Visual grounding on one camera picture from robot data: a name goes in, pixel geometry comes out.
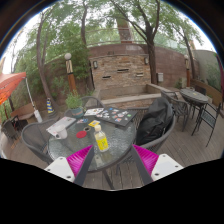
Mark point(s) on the small blue sticker card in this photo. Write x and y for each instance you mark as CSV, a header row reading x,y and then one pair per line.
x,y
82,121

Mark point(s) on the blue and yellow striped cone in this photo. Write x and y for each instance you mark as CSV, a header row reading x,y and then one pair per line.
x,y
50,106

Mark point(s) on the black backpack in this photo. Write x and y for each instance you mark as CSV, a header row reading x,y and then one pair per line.
x,y
155,121

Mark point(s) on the dark patio chair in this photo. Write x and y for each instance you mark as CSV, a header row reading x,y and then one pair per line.
x,y
10,128

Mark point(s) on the wooden bench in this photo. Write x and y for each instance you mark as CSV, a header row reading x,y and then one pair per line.
x,y
23,111

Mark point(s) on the grey wall box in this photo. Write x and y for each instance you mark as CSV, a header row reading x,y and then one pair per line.
x,y
160,77

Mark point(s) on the striped globe lamp post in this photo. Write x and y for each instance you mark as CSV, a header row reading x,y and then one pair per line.
x,y
70,76

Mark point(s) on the brown globe lamp post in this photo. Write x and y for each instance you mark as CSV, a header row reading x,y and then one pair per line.
x,y
187,73

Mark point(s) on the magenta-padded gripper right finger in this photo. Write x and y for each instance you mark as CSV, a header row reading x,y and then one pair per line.
x,y
148,160

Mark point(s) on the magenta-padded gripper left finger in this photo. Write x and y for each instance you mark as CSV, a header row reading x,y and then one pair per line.
x,y
78,160

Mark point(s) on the black slatted chair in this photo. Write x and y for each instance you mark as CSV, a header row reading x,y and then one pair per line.
x,y
208,118

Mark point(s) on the stone fountain basin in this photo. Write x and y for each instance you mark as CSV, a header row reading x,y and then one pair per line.
x,y
133,98

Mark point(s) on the round dark patio table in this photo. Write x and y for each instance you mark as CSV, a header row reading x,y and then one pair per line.
x,y
194,96

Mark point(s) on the clear bottle with yellow label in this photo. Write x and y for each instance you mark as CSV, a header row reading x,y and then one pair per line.
x,y
101,141

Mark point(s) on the yellow card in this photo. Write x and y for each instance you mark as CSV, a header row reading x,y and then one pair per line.
x,y
94,123

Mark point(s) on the silver laptop with stickers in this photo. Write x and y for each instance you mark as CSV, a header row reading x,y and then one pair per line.
x,y
61,124

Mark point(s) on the white sticker sheet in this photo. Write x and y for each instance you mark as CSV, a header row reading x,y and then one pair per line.
x,y
94,111

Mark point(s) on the potted green plant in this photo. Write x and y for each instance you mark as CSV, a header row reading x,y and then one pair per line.
x,y
75,101

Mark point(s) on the small dark round disc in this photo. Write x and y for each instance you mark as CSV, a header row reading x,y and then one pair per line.
x,y
86,128

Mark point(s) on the black wall lamp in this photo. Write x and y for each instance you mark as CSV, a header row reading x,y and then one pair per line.
x,y
146,60
95,64

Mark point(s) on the orange canopy tent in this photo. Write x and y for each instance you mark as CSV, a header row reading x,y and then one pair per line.
x,y
10,85

